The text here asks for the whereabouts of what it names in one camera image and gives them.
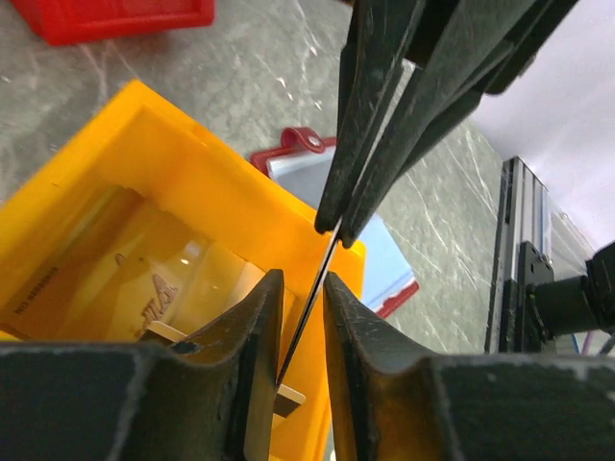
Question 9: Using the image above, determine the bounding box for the gold card in bin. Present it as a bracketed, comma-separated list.
[138, 258, 308, 419]

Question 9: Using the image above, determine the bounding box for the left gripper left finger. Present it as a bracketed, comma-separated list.
[1, 270, 284, 460]

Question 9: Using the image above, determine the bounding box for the yellow plastic bin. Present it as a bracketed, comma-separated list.
[0, 79, 367, 461]

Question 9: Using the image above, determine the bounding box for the red card holder wallet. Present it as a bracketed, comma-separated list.
[249, 127, 419, 319]

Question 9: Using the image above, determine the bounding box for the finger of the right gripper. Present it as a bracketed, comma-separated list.
[339, 1, 575, 248]
[314, 1, 427, 233]

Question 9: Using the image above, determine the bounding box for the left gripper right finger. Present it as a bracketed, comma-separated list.
[323, 274, 614, 460]

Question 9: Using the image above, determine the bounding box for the aluminium mounting rail frame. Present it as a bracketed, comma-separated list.
[483, 155, 597, 355]

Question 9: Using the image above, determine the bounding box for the red bin with cards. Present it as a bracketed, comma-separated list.
[11, 0, 216, 46]

